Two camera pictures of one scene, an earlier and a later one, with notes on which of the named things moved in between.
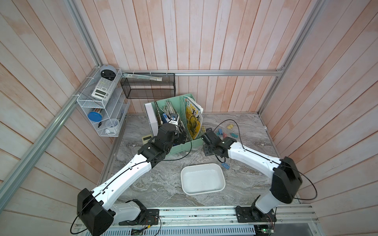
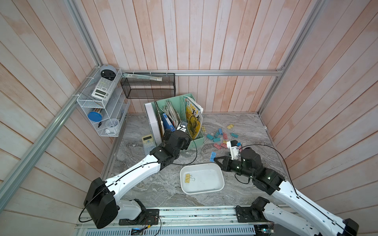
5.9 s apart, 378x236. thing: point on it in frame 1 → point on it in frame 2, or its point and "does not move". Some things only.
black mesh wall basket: (137, 85) does not move
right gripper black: (205, 150) → (226, 163)
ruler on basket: (137, 76) does not move
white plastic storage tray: (201, 179) does not move
